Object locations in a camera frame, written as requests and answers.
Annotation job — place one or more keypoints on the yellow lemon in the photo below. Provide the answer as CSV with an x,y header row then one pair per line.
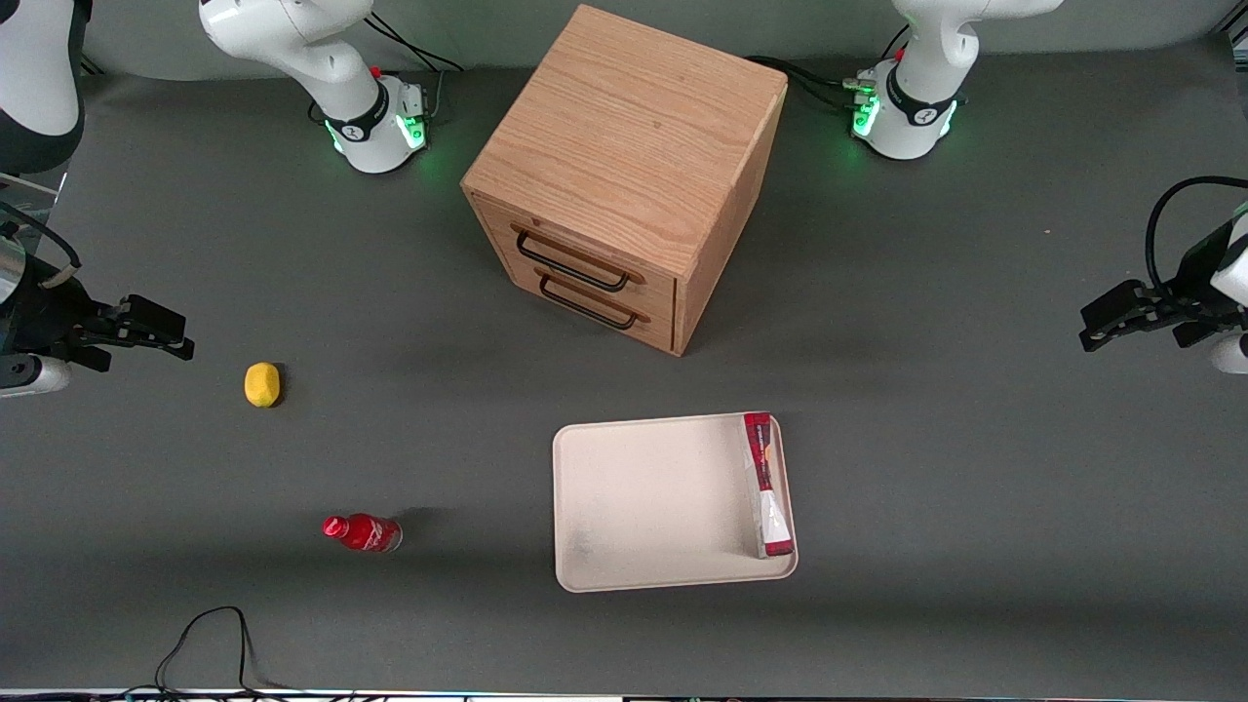
x,y
261,384

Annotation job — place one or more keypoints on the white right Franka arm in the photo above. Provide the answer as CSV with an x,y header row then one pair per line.
x,y
39,78

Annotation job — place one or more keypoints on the red cookie box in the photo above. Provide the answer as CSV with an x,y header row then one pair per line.
x,y
770,507

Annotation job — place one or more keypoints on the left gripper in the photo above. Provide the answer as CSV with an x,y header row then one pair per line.
x,y
1195,272

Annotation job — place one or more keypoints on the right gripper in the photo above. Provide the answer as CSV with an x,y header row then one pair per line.
x,y
44,310

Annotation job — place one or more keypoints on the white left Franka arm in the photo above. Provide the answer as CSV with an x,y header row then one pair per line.
x,y
916,58

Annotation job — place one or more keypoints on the red soda bottle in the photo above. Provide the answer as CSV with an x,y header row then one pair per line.
x,y
363,532

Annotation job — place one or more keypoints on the wooden drawer cabinet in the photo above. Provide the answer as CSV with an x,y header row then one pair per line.
x,y
624,136

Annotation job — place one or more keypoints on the beige plastic tray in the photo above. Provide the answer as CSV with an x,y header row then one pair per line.
x,y
653,502

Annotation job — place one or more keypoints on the wooden drawer front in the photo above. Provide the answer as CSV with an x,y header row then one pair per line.
x,y
661,331
658,292

